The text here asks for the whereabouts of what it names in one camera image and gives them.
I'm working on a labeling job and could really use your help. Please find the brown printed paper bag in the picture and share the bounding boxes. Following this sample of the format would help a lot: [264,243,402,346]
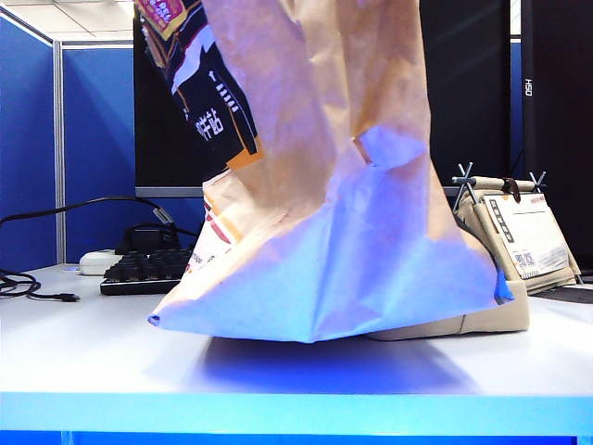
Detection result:
[133,0,515,344]

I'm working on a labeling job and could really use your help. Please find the black monitor base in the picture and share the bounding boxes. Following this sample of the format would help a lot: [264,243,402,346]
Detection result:
[114,223,182,255]

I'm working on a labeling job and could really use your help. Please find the large black monitor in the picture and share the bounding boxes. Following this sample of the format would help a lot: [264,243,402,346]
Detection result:
[133,0,512,198]

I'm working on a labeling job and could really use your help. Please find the black computer keyboard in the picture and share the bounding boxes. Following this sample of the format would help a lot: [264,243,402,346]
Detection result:
[100,248,194,297]

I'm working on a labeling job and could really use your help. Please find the beige fabric calendar stand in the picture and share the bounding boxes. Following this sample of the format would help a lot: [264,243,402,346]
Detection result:
[451,162,580,297]

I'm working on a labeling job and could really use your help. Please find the white computer mouse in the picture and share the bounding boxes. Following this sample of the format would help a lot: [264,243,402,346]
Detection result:
[78,249,117,277]

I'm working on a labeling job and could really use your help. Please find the blue rear partition panel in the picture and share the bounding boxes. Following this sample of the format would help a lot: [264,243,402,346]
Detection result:
[63,45,208,264]

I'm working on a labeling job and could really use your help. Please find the beige fabric tray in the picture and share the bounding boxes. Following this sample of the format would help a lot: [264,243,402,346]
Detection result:
[370,277,531,342]

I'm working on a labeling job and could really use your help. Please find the white desk calendar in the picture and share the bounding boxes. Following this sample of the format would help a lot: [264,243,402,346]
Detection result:
[484,194,569,281]

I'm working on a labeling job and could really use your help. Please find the black desk mat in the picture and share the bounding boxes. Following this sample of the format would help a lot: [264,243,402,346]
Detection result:
[532,285,593,305]

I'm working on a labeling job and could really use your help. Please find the blue side partition panel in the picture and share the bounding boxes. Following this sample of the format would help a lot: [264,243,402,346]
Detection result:
[0,13,57,274]

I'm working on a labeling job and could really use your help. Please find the black monitor with HSO logo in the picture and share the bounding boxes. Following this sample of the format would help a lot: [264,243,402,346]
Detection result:
[519,0,593,274]

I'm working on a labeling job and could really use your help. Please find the long black power cable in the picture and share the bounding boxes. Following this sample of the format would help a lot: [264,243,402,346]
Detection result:
[0,196,180,233]

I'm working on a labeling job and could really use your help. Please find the brown leather strap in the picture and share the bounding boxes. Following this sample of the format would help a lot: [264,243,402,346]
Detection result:
[499,178,522,204]

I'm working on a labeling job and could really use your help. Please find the thin black usb cable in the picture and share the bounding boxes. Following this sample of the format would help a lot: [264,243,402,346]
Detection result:
[0,270,81,303]

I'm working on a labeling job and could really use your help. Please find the grey partition post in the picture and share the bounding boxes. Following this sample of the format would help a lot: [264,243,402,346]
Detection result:
[52,40,68,265]

